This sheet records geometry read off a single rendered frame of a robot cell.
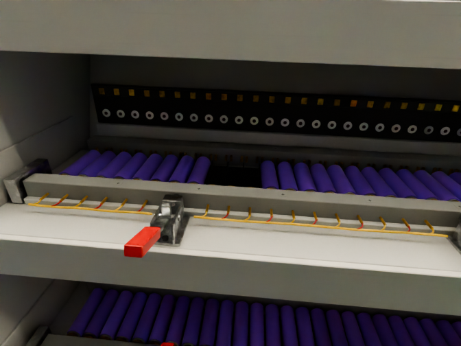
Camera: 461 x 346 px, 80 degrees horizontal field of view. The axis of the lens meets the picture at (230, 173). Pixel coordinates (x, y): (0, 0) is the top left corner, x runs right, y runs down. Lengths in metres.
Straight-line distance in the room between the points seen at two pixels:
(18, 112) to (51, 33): 0.11
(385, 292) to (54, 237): 0.29
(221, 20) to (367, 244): 0.22
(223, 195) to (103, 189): 0.12
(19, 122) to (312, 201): 0.32
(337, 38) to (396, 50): 0.05
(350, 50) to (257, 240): 0.17
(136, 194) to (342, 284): 0.20
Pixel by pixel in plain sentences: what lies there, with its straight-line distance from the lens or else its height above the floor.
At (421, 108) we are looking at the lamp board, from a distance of 0.43.
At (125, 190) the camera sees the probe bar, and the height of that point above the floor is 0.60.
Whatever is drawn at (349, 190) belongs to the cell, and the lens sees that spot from 0.31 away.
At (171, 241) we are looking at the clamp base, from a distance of 0.25.
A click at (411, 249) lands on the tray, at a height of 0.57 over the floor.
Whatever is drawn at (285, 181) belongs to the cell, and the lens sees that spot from 0.31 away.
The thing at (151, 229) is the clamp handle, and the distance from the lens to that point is 0.21.
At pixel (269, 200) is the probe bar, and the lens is 0.27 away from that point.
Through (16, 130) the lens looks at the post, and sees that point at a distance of 0.37.
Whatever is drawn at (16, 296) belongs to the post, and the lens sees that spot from 0.41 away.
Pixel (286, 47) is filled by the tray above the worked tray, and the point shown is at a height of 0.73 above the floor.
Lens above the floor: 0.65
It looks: 6 degrees down
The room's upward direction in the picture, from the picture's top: 3 degrees clockwise
